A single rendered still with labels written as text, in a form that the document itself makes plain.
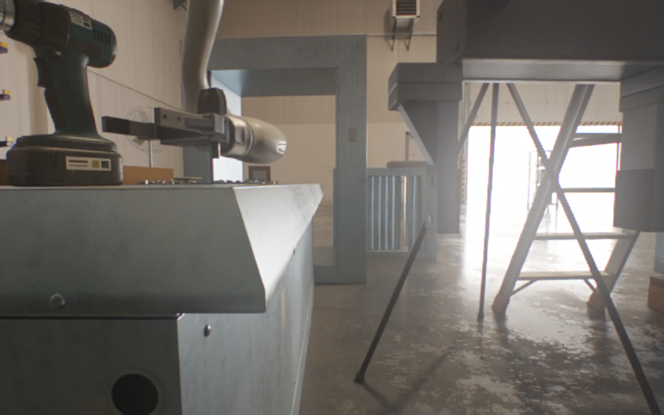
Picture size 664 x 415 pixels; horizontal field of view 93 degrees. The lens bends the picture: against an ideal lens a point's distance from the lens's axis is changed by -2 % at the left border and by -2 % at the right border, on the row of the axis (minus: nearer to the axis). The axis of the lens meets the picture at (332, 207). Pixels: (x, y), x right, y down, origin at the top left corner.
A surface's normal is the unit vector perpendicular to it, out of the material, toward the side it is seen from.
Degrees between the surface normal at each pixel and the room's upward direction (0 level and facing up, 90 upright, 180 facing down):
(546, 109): 90
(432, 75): 90
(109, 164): 90
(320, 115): 90
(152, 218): 67
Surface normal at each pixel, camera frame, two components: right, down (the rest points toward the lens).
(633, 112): -1.00, 0.00
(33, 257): 0.00, -0.32
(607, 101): -0.05, 0.07
